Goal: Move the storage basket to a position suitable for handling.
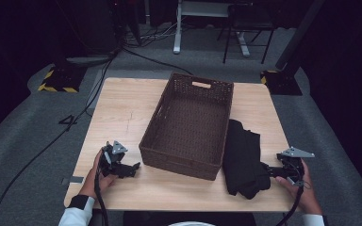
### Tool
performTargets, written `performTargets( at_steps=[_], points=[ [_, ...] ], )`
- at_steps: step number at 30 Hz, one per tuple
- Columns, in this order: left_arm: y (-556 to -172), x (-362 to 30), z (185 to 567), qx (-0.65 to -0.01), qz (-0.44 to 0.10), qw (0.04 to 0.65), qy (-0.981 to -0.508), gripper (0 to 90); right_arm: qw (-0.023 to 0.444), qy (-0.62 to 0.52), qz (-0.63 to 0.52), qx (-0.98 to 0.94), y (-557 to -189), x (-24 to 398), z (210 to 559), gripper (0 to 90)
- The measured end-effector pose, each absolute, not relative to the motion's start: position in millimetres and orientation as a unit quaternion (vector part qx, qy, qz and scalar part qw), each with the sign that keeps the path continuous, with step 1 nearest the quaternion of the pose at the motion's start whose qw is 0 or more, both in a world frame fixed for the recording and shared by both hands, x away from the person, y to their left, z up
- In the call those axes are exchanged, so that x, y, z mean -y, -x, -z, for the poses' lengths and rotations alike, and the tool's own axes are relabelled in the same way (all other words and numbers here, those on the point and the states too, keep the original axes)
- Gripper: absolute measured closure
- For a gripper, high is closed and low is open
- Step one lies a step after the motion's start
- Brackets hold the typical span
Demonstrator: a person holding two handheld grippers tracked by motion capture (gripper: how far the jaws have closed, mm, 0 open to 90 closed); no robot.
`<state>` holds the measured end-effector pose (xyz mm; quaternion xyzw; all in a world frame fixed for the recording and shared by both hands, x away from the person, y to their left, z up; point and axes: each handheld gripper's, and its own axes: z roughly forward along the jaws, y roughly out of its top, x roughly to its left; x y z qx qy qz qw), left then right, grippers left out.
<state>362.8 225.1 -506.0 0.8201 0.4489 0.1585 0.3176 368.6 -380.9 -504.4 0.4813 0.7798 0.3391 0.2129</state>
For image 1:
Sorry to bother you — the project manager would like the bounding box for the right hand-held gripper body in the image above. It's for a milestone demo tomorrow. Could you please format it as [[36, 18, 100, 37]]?
[[275, 146, 316, 186]]

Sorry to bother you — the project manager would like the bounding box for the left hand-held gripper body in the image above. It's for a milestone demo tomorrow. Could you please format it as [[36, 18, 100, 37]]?
[[99, 140, 129, 179]]

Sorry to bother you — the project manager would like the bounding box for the black cloth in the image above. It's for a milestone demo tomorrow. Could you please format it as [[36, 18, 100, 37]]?
[[222, 119, 272, 201]]

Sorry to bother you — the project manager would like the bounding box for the brown woven basket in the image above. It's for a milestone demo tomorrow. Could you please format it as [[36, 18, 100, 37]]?
[[138, 72, 235, 182]]

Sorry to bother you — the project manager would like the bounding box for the person's left hand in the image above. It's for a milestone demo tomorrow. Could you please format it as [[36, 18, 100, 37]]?
[[78, 149, 119, 201]]

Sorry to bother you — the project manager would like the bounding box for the person's right hand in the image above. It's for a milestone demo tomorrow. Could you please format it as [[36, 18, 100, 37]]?
[[275, 159, 323, 217]]

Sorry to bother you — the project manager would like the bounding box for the grey tape strip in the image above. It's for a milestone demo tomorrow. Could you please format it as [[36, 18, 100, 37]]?
[[61, 176, 85, 186]]

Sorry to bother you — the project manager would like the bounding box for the white round object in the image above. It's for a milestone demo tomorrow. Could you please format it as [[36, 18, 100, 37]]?
[[167, 220, 217, 226]]

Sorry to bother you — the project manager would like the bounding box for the black yellow striped stand base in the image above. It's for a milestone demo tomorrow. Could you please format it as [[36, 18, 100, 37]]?
[[37, 64, 88, 94], [259, 69, 304, 96]]

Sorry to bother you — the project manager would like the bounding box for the dark slanted stand pole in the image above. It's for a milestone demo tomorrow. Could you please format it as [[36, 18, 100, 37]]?
[[274, 0, 327, 72]]

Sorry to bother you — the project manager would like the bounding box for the black metal chair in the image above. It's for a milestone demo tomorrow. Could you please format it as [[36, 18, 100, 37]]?
[[216, 2, 277, 65]]

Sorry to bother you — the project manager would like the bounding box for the left hand-held gripper black cable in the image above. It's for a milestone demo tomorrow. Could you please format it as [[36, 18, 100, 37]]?
[[93, 170, 109, 226]]

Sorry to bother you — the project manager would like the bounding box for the hand-held gripper black cable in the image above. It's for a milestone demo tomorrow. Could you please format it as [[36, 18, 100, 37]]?
[[93, 170, 109, 226], [275, 185, 305, 226]]

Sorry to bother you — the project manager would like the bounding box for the right hand-held gripper black cable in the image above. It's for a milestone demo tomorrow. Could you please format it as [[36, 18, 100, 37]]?
[[275, 185, 305, 226]]

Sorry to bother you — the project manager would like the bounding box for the long black floor cable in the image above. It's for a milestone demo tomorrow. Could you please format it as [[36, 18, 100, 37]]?
[[0, 46, 122, 226]]

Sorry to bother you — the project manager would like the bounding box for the thin black floor cable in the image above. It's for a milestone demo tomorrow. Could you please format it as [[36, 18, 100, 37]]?
[[121, 46, 194, 76]]

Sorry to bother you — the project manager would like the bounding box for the bundle of floor cables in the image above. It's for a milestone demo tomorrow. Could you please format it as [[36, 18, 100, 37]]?
[[123, 22, 183, 49]]

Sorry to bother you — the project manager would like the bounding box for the white desk frame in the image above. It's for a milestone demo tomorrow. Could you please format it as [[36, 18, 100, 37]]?
[[173, 0, 252, 57]]

